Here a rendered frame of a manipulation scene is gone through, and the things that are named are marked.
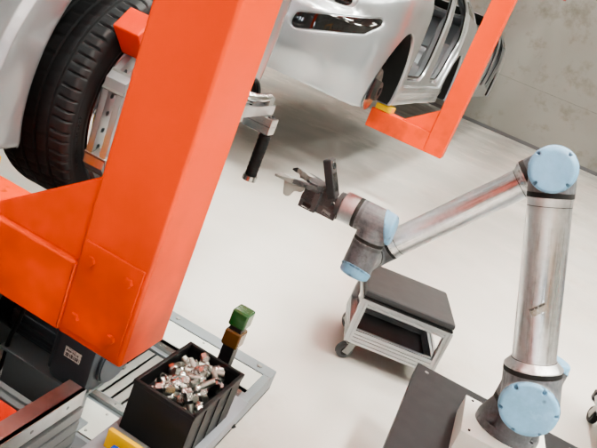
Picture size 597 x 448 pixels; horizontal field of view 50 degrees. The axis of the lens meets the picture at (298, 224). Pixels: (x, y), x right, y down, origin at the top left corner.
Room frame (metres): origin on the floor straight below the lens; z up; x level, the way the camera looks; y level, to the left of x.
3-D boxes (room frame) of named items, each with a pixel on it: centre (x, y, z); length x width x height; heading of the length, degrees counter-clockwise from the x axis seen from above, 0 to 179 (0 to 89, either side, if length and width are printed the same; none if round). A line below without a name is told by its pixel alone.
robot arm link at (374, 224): (1.74, -0.20, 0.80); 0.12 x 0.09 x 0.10; 75
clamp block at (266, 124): (1.85, 0.22, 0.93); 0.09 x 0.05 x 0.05; 75
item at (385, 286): (2.58, -0.55, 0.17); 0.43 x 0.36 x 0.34; 91
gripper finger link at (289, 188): (1.76, 0.07, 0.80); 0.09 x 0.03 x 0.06; 109
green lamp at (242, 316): (1.23, 0.04, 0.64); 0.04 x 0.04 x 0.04; 75
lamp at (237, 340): (1.23, 0.04, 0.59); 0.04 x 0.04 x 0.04; 75
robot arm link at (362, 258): (1.74, -0.21, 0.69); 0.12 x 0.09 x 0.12; 161
